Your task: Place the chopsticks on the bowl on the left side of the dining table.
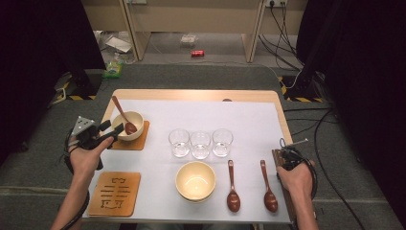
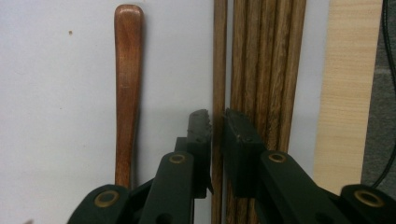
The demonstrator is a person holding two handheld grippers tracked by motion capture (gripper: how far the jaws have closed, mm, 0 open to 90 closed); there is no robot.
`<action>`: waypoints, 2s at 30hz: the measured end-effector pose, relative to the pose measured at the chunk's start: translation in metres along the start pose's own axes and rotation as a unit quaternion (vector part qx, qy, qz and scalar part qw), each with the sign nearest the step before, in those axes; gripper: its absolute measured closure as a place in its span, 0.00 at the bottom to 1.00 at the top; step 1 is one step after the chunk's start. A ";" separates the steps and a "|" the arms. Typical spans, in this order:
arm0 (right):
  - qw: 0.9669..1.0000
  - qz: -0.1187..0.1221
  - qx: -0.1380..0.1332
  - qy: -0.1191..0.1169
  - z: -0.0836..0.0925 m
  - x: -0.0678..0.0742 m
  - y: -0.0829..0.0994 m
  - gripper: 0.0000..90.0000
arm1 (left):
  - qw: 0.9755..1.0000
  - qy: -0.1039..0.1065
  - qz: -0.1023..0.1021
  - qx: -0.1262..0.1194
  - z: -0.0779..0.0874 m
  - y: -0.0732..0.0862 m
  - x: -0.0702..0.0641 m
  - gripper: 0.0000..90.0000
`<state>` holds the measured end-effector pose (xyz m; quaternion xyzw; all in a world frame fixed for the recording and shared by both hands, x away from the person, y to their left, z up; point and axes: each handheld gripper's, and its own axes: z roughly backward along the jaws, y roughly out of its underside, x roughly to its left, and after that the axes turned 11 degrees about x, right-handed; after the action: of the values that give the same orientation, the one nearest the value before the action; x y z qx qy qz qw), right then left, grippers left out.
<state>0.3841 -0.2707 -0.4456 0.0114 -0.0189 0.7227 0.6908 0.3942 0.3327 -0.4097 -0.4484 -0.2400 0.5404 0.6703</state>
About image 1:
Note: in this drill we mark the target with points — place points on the brown wooden spoon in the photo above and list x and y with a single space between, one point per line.
233 199
270 199
129 127

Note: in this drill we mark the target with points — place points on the square wooden coaster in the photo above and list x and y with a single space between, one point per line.
115 193
135 145

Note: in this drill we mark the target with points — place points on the red can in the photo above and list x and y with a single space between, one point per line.
197 53

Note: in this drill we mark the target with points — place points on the beige desk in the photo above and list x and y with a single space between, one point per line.
198 16

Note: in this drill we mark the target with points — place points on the round brown table grommet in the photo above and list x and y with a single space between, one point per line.
227 100

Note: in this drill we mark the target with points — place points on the white table mat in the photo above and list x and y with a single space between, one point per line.
191 115

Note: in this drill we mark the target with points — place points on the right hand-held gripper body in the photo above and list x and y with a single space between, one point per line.
290 156

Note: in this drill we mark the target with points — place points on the person's right hand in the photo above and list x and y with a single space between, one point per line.
298 180

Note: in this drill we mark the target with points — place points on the white paper sheets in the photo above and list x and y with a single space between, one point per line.
118 44

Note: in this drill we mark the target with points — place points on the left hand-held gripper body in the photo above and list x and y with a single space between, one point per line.
86 134

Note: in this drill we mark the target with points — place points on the person's left hand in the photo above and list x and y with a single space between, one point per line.
84 161

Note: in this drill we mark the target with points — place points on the green packet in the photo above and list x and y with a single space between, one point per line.
112 70

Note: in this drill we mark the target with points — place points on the black stand base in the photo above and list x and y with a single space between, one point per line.
301 86
81 84

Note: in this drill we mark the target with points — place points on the clear plastic box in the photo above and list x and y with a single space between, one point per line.
188 40

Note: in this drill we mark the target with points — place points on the clear drinking glass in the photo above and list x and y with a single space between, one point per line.
179 143
222 143
200 145

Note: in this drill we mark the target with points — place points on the white wall socket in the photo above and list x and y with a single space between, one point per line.
276 2

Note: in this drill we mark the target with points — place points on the cream ceramic bowl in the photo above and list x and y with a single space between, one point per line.
135 119
195 180
195 202

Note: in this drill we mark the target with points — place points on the black curtain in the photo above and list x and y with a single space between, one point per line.
360 64
38 48

